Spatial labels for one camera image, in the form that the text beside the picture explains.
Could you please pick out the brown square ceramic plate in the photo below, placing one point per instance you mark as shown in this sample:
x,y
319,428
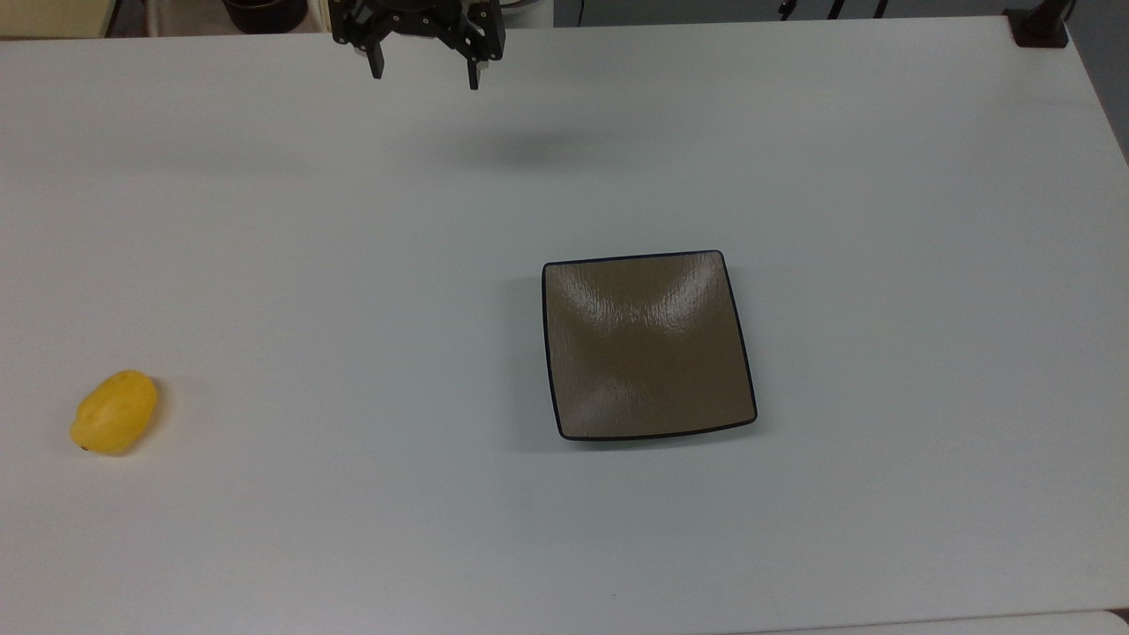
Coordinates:
x,y
648,348

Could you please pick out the black table clamp mount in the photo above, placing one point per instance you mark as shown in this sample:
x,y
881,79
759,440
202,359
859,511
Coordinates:
x,y
1039,26

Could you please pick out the beige wooden board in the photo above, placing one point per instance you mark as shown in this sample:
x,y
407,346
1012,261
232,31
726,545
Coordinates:
x,y
53,16

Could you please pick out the yellow potato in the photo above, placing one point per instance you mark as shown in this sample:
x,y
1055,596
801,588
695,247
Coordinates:
x,y
115,413

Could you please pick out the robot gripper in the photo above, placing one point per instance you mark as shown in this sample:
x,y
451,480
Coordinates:
x,y
414,18

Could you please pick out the black round bin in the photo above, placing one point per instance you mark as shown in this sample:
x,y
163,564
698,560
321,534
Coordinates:
x,y
265,13

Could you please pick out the black stand legs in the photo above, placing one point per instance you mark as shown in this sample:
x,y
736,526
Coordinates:
x,y
833,7

